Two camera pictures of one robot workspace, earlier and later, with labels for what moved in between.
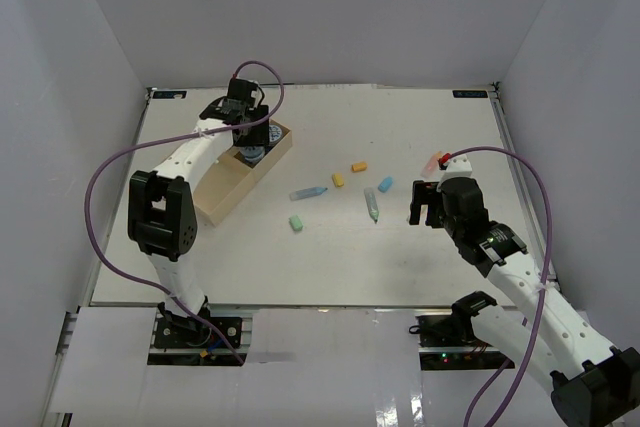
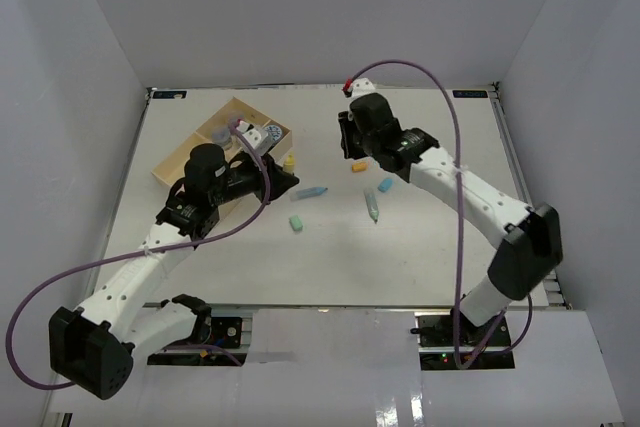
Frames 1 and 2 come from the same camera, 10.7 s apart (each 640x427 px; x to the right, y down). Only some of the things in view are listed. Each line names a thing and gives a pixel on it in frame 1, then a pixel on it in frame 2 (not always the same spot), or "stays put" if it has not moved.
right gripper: (431, 193) to (347, 125)
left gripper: (260, 135) to (280, 181)
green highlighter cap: (296, 223) stays put
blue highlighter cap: (385, 184) stays put
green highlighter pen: (372, 204) stays put
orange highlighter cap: (359, 167) stays put
